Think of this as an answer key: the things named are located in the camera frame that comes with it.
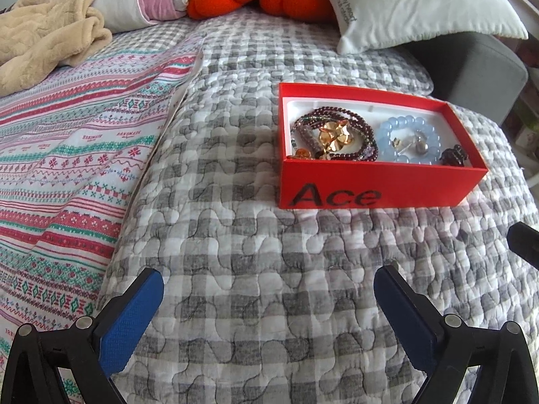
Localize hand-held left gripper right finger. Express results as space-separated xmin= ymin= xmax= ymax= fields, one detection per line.
xmin=373 ymin=264 xmax=539 ymax=404

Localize grey white checkered quilt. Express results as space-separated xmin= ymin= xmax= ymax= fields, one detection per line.
xmin=99 ymin=8 xmax=539 ymax=404

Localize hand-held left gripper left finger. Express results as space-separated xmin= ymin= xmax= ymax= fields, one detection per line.
xmin=0 ymin=267 xmax=165 ymax=404

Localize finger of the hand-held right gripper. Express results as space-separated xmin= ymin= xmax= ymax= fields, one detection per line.
xmin=507 ymin=221 xmax=539 ymax=270

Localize dark bead cluster ornament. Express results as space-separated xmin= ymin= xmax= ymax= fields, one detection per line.
xmin=440 ymin=144 xmax=468 ymax=167

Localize dark red bead necklace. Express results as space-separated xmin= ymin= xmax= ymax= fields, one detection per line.
xmin=290 ymin=106 xmax=380 ymax=163

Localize red green patterned blanket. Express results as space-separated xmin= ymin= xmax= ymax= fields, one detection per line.
xmin=0 ymin=36 xmax=205 ymax=388

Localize white deer print cushion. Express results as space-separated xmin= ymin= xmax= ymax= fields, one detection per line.
xmin=312 ymin=0 xmax=529 ymax=55

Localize light blue bead bracelet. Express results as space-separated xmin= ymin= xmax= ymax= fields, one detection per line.
xmin=375 ymin=115 xmax=441 ymax=164

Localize beige fleece blanket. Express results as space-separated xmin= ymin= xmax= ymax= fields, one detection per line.
xmin=0 ymin=0 xmax=114 ymax=97

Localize silver stud earrings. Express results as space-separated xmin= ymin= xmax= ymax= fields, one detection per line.
xmin=393 ymin=132 xmax=430 ymax=154

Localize red cardboard box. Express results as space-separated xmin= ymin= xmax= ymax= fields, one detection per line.
xmin=278 ymin=83 xmax=489 ymax=210

